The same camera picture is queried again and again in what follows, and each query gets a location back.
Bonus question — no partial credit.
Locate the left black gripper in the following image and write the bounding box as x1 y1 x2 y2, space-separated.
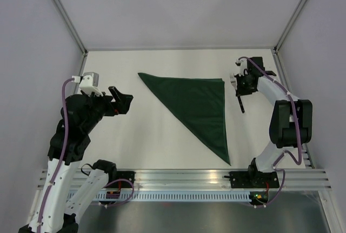
83 85 133 132

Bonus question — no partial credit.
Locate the silver fork black handle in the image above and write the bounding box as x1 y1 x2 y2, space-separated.
230 73 245 114

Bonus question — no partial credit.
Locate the dark green cloth napkin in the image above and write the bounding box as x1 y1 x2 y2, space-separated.
138 72 231 165

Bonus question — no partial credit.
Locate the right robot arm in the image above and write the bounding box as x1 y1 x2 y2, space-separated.
229 56 312 189

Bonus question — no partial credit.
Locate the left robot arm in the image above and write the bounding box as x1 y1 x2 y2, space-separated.
18 86 134 232

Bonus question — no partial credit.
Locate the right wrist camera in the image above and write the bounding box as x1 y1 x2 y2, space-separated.
235 58 248 76

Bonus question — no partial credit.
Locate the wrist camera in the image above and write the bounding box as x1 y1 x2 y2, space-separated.
235 58 248 76
71 72 103 97

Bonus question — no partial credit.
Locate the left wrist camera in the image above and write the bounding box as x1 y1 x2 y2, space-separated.
71 72 103 97

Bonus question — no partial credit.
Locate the back aluminium frame bar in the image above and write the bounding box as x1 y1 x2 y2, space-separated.
86 45 275 52

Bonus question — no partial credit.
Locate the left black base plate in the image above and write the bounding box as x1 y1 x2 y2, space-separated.
106 170 135 189

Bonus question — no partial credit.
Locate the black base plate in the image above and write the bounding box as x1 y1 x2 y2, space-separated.
229 171 280 189
106 170 135 189

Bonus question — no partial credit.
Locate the aluminium front rail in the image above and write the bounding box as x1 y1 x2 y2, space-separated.
36 168 333 191

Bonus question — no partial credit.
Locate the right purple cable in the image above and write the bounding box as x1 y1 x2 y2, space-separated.
237 56 303 208

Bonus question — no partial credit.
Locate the white slotted cable duct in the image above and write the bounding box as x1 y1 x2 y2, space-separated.
93 190 251 202

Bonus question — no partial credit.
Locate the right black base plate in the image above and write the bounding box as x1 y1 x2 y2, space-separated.
229 171 280 189

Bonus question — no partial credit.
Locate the right aluminium frame post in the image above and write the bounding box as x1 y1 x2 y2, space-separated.
272 0 309 54

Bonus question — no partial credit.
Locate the aluminium frame post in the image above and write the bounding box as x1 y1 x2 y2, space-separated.
51 0 88 56
272 0 309 54

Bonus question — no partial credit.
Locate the left aluminium frame post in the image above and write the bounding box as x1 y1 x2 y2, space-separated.
51 0 88 56

